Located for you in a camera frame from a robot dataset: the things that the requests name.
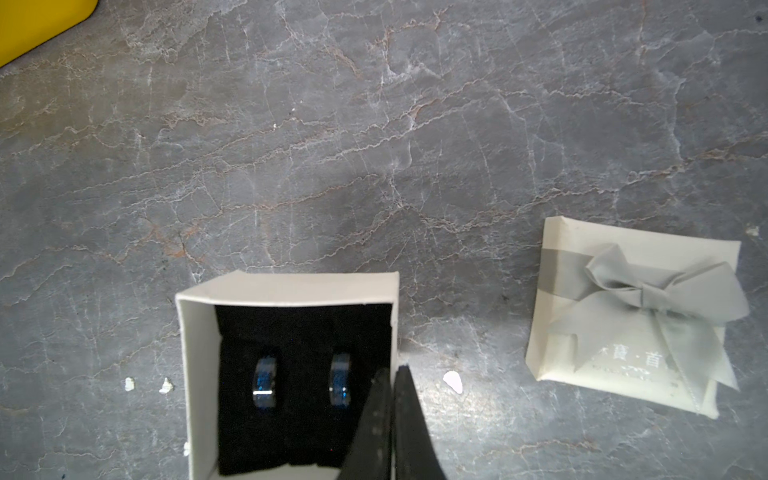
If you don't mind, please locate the white paper scrap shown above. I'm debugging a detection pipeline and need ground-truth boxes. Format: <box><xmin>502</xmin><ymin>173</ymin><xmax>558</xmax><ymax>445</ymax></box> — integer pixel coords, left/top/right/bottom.
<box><xmin>442</xmin><ymin>370</ymin><xmax>464</xmax><ymax>395</ymax></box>

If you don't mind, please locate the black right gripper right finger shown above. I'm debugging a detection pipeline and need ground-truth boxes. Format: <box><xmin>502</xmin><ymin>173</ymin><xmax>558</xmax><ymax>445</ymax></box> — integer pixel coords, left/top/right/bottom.
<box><xmin>392</xmin><ymin>365</ymin><xmax>447</xmax><ymax>480</ymax></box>

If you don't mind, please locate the white gift box lid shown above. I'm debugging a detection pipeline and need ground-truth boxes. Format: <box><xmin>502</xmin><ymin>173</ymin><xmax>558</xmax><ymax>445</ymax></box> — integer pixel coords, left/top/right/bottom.
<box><xmin>526</xmin><ymin>216</ymin><xmax>749</xmax><ymax>419</ymax></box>

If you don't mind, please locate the yellow plastic storage box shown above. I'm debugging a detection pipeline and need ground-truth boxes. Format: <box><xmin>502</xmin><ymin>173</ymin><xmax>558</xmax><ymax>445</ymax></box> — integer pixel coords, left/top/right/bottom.
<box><xmin>1</xmin><ymin>0</ymin><xmax>99</xmax><ymax>66</ymax></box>

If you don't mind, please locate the black foam ring insert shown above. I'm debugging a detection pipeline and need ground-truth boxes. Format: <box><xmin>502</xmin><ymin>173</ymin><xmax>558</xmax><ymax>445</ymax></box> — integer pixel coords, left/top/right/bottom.
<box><xmin>215</xmin><ymin>303</ymin><xmax>393</xmax><ymax>476</ymax></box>

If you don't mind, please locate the blue ring left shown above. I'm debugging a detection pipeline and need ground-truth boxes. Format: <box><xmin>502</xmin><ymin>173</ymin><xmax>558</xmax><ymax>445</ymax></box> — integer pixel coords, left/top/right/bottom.
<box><xmin>251</xmin><ymin>355</ymin><xmax>280</xmax><ymax>410</ymax></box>

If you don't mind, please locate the white ring box base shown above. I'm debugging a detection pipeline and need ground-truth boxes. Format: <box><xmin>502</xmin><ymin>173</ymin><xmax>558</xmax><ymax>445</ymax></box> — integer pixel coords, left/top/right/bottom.
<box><xmin>175</xmin><ymin>271</ymin><xmax>400</xmax><ymax>479</ymax></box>

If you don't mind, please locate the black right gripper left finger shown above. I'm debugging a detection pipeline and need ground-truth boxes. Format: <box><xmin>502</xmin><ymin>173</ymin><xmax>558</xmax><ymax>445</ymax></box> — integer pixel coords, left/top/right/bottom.
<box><xmin>337</xmin><ymin>369</ymin><xmax>393</xmax><ymax>480</ymax></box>

